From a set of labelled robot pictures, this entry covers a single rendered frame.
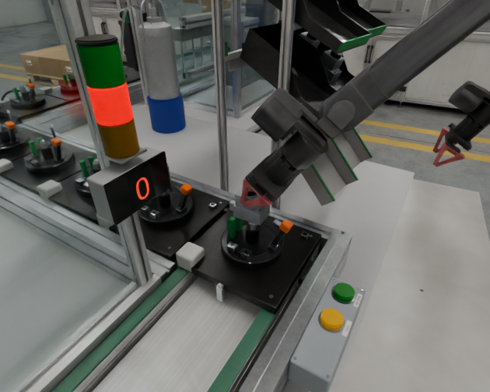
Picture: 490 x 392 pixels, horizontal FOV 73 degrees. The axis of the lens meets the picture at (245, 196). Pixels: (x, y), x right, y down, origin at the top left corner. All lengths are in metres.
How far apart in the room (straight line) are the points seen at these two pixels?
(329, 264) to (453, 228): 0.50
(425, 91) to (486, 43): 0.71
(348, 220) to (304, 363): 0.54
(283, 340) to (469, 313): 0.45
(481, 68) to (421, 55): 4.18
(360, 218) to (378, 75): 0.59
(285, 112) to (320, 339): 0.39
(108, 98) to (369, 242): 0.76
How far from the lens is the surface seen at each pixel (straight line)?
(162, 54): 1.48
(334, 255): 0.77
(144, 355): 0.68
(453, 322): 0.88
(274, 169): 0.57
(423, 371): 0.79
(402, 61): 0.57
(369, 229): 1.03
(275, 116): 0.53
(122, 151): 0.51
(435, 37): 0.58
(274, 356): 0.62
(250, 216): 0.67
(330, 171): 0.93
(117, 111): 0.49
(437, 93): 4.78
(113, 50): 0.47
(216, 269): 0.71
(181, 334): 0.69
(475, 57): 4.72
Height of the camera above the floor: 1.49
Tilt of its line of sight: 35 degrees down
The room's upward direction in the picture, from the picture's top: straight up
